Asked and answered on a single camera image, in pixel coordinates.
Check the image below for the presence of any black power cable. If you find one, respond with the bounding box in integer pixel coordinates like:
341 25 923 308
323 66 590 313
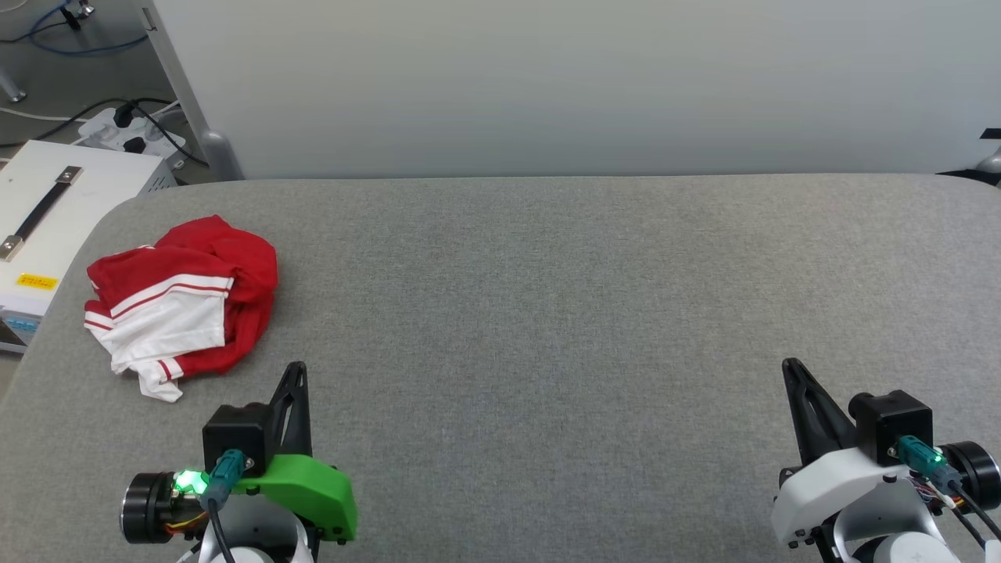
0 97 210 168

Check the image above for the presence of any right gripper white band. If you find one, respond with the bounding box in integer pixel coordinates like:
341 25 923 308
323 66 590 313
770 357 1001 550

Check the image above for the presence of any white metal equipment box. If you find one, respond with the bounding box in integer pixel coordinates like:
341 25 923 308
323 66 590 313
0 139 179 354

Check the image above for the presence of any white power strip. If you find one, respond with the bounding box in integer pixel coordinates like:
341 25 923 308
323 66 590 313
77 107 187 169

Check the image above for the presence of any red and white shirt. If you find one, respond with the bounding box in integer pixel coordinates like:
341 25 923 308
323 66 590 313
84 215 279 403

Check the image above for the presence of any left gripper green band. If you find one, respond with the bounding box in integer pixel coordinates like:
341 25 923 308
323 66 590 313
120 360 359 546

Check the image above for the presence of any teal camera connector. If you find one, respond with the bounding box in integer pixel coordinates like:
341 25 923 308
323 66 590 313
205 449 249 507
894 436 964 492

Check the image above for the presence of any blue floor cable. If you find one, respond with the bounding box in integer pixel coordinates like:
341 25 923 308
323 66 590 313
30 0 151 57

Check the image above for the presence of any white floor cable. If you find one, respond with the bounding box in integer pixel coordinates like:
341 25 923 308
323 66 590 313
0 107 79 124

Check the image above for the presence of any black camera cable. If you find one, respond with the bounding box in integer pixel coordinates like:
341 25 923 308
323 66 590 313
946 481 1001 548
205 500 235 563

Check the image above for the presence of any teal right camera connector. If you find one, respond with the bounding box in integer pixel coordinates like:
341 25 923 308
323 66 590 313
894 436 964 492

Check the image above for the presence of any black box carry handle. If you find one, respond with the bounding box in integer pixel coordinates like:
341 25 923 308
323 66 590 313
0 166 84 262

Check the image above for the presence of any black right camera cable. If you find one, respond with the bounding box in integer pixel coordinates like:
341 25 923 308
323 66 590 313
946 481 1001 548

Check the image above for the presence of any black left camera cable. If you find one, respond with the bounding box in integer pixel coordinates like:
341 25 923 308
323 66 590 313
205 500 235 563

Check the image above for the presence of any white partition panel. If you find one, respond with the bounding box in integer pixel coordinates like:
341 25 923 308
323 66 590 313
133 0 1001 181

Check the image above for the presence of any teal left camera connector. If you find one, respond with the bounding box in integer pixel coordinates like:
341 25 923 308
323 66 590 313
205 449 249 507

